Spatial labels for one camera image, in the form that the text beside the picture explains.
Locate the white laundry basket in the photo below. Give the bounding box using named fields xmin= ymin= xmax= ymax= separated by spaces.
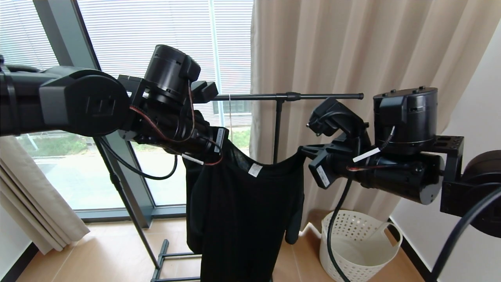
xmin=319 ymin=210 xmax=404 ymax=282

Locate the pink clothes hanger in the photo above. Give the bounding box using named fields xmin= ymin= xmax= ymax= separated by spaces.
xmin=228 ymin=94 xmax=234 ymax=142

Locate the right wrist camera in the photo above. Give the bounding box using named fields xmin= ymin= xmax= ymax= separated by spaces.
xmin=306 ymin=97 xmax=371 ymax=148

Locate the black garment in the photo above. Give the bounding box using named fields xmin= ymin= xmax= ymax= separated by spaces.
xmin=187 ymin=137 xmax=306 ymax=282

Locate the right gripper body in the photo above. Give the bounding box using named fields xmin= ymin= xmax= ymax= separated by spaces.
xmin=309 ymin=150 xmax=445 ymax=206

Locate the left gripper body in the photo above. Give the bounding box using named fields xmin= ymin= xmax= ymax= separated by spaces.
xmin=145 ymin=110 xmax=230 ymax=159

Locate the black clothes rack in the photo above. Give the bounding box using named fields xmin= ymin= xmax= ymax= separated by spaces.
xmin=94 ymin=92 xmax=365 ymax=282

